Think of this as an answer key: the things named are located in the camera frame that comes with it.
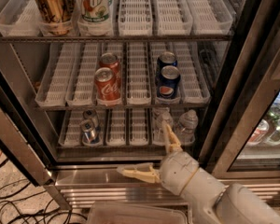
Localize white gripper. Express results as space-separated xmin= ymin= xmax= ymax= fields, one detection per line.
xmin=117 ymin=121 xmax=199 ymax=195

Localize clear water bottle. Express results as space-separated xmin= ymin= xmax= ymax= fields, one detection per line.
xmin=153 ymin=111 xmax=174 ymax=146
xmin=152 ymin=107 xmax=170 ymax=118
xmin=175 ymin=109 xmax=199 ymax=146

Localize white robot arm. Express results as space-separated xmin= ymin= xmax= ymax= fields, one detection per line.
xmin=118 ymin=122 xmax=280 ymax=224

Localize bottom shelf tray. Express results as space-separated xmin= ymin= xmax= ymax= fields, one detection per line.
xmin=129 ymin=109 xmax=148 ymax=146

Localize shelf tray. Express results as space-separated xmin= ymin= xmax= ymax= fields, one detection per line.
xmin=126 ymin=43 xmax=151 ymax=105
xmin=129 ymin=109 xmax=148 ymax=146
xmin=118 ymin=0 xmax=152 ymax=35

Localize middle shelf tray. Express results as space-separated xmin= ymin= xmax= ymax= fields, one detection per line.
xmin=126 ymin=43 xmax=151 ymax=105

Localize stainless steel fridge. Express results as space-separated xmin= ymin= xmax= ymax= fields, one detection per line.
xmin=0 ymin=0 xmax=280 ymax=209

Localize green bottle behind glass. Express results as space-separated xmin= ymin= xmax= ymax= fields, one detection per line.
xmin=265 ymin=106 xmax=280 ymax=146

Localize top shelf tray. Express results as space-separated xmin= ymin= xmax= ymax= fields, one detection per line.
xmin=118 ymin=0 xmax=152 ymax=35

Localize front silver blue can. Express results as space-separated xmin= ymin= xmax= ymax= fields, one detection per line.
xmin=80 ymin=119 xmax=99 ymax=146

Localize silver blue can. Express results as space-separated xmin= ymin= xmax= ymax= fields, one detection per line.
xmin=83 ymin=109 xmax=99 ymax=127
xmin=80 ymin=119 xmax=99 ymax=146

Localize front blue pepsi can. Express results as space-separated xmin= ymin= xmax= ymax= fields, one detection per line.
xmin=157 ymin=65 xmax=181 ymax=99

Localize blue pepsi can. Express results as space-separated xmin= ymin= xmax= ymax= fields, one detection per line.
xmin=156 ymin=51 xmax=177 ymax=76
xmin=157 ymin=65 xmax=181 ymax=99

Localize left clear plastic bin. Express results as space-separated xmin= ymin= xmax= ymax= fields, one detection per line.
xmin=86 ymin=202 xmax=188 ymax=224

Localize rear silver blue can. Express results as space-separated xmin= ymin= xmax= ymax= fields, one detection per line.
xmin=83 ymin=109 xmax=99 ymax=127

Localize front red cola can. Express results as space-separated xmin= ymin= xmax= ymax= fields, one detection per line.
xmin=94 ymin=67 xmax=120 ymax=104

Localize red cola can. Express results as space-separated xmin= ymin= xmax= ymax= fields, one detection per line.
xmin=99 ymin=52 xmax=120 ymax=79
xmin=94 ymin=67 xmax=120 ymax=104

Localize rear blue pepsi can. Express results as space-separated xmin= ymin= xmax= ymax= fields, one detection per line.
xmin=156 ymin=51 xmax=177 ymax=76

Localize red can behind glass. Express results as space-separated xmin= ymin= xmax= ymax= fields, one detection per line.
xmin=247 ymin=119 xmax=269 ymax=146

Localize rear red cola can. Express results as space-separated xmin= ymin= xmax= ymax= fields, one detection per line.
xmin=99 ymin=52 xmax=120 ymax=79

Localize white 7up can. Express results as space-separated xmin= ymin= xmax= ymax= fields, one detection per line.
xmin=77 ymin=0 xmax=109 ymax=23

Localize gold tall can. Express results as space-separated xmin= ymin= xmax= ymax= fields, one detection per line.
xmin=35 ymin=0 xmax=72 ymax=35

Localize black floor cables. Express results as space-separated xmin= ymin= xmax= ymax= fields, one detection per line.
xmin=0 ymin=158 xmax=88 ymax=224

